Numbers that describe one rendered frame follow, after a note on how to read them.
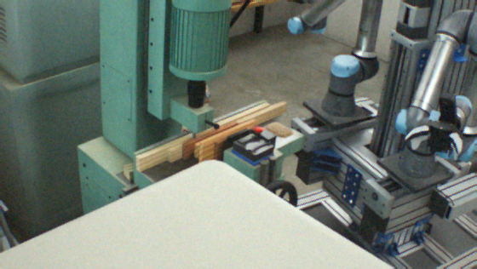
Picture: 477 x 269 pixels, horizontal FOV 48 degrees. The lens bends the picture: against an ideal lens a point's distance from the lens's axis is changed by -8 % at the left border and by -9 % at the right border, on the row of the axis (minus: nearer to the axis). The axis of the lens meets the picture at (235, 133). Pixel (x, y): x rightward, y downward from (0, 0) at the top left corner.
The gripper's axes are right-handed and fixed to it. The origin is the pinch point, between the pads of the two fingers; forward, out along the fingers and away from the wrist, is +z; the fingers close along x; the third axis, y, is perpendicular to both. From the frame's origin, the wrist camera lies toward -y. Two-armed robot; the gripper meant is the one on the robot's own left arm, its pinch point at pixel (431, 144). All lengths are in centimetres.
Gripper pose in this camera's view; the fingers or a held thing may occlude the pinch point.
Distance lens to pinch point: 149.4
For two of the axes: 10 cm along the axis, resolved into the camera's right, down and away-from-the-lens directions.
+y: 0.4, 9.0, 4.4
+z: -5.7, 3.8, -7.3
